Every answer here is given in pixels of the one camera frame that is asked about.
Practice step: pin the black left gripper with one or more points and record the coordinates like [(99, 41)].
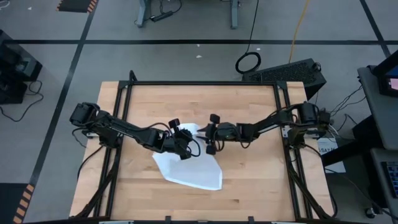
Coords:
[(182, 149)]

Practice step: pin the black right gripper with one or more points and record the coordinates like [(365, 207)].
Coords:
[(213, 133)]

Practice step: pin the white cloth napkin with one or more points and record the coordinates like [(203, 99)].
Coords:
[(192, 171)]

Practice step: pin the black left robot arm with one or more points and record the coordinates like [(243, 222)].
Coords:
[(124, 129)]

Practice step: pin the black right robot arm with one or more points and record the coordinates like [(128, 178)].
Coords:
[(273, 119)]

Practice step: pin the black computer tower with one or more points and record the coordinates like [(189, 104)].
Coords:
[(286, 73)]

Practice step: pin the grey-blue desk leg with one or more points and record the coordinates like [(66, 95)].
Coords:
[(234, 14), (143, 12)]

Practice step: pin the black power strip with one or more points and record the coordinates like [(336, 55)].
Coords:
[(161, 16)]

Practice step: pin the white labelled box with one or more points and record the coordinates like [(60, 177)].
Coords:
[(332, 161)]

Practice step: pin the black orange-striped floor plate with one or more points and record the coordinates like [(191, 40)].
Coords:
[(76, 5), (9, 202)]

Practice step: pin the grey side desk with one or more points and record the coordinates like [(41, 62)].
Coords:
[(382, 118), (381, 174)]

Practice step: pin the black caster wheel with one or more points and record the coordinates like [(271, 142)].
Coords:
[(370, 212)]

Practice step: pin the black equipment stack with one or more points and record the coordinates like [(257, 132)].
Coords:
[(15, 68)]

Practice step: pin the black monitor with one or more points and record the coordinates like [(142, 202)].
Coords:
[(387, 77)]

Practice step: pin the black keyboard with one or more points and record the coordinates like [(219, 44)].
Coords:
[(392, 179)]

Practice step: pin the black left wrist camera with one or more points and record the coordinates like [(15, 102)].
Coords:
[(171, 143)]

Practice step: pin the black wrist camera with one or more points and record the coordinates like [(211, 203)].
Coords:
[(171, 143), (228, 130)]

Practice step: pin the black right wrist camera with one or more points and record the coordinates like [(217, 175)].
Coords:
[(228, 130)]

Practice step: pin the black metal table frame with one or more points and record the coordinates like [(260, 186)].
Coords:
[(202, 83)]

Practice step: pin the black frame bracket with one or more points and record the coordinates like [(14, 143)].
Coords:
[(251, 219), (168, 219)]

